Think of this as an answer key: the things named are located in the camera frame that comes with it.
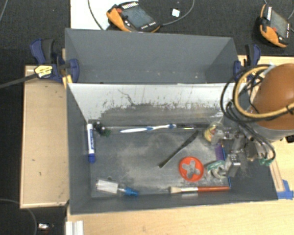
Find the purple flat object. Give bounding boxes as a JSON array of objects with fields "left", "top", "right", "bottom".
[{"left": 215, "top": 142, "right": 226, "bottom": 162}]

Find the orange-handled paintbrush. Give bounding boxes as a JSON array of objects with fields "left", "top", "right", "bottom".
[{"left": 170, "top": 186, "right": 231, "bottom": 195}]

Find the pale wood board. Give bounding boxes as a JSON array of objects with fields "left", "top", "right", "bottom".
[{"left": 19, "top": 65, "right": 71, "bottom": 209}]

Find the clear and yellow round object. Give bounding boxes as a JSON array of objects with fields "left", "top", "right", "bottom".
[{"left": 201, "top": 121, "right": 223, "bottom": 145}]

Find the blue and white toothbrush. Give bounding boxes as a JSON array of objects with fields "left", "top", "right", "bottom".
[{"left": 119, "top": 123, "right": 177, "bottom": 134}]

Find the small black and green object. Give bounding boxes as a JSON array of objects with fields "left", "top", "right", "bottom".
[{"left": 93, "top": 121, "right": 111, "bottom": 138}]

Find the grey metal bin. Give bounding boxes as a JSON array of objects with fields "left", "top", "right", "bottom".
[{"left": 64, "top": 28, "right": 279, "bottom": 215}]

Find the orange disc with cross cutout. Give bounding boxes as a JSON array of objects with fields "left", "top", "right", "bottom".
[{"left": 178, "top": 156, "right": 204, "bottom": 183}]

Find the thin black pen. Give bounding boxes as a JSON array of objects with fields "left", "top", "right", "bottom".
[{"left": 176, "top": 123, "right": 209, "bottom": 129}]

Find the clear bottle with blue cap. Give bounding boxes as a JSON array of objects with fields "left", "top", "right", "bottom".
[{"left": 96, "top": 179, "right": 140, "bottom": 198}]

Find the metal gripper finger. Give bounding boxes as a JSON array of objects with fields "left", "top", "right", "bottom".
[
  {"left": 212, "top": 128, "right": 236, "bottom": 144},
  {"left": 224, "top": 154, "right": 242, "bottom": 178}
]

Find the blue and white marker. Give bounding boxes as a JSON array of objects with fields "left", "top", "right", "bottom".
[{"left": 86, "top": 123, "right": 97, "bottom": 164}]

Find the black plastic knife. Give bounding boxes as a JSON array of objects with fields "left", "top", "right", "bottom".
[{"left": 158, "top": 130, "right": 199, "bottom": 168}]

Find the green and white tape dispenser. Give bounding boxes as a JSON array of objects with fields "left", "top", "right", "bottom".
[{"left": 205, "top": 160, "right": 229, "bottom": 180}]

